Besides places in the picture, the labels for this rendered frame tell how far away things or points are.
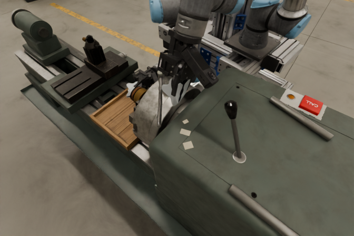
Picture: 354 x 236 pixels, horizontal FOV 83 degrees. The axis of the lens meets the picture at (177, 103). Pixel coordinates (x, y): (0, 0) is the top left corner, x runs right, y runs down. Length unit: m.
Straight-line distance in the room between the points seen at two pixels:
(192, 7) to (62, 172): 1.91
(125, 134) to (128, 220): 0.92
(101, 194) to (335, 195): 1.66
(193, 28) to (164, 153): 0.34
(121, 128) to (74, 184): 1.07
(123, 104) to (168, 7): 0.59
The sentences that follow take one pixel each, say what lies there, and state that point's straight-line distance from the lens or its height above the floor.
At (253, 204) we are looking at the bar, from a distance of 0.54.
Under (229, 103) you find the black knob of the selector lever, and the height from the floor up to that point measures 1.40.
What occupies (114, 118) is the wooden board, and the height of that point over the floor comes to 0.89.
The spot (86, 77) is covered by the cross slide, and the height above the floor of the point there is 0.97.
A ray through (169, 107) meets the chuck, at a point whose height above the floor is 1.23.
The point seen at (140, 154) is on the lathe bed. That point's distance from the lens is 1.03.
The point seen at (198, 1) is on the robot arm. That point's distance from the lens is 0.49.
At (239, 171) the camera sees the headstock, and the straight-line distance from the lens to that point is 0.58.
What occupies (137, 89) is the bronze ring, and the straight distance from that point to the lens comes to 0.94.
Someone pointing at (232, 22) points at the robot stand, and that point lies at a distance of 1.32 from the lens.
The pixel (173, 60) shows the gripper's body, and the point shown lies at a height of 1.45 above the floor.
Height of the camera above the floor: 1.77
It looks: 49 degrees down
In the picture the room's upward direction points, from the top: straight up
